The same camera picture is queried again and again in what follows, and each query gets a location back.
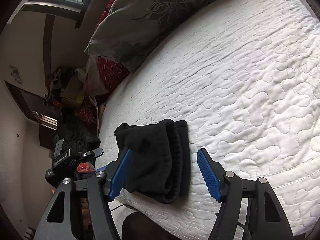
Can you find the brown trousered knee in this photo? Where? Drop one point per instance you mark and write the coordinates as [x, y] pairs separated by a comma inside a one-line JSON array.
[[139, 226]]

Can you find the bag with orange items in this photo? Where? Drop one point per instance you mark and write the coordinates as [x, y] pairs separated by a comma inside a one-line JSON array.
[[85, 168]]

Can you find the black jacket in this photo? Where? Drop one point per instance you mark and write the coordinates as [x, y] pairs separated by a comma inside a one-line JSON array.
[[78, 136]]

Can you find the yellow cardboard box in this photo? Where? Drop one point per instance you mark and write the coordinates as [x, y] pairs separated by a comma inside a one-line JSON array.
[[74, 93]]

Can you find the black pants yellow patch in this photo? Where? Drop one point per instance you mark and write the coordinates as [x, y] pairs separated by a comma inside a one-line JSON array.
[[161, 166]]

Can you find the grey floral pillow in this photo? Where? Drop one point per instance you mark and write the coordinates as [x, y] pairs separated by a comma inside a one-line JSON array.
[[134, 28]]

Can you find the red floral blanket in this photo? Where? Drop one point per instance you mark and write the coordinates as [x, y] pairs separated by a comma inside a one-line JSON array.
[[100, 77]]

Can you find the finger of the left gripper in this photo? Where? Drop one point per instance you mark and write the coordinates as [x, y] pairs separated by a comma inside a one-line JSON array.
[[93, 154]]

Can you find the white quilted mattress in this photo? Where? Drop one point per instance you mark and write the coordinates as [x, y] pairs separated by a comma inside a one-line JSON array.
[[244, 75]]

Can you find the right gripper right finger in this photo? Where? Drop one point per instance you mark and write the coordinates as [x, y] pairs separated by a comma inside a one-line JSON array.
[[212, 173]]

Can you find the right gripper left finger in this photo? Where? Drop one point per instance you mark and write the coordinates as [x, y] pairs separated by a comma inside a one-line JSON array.
[[116, 174]]

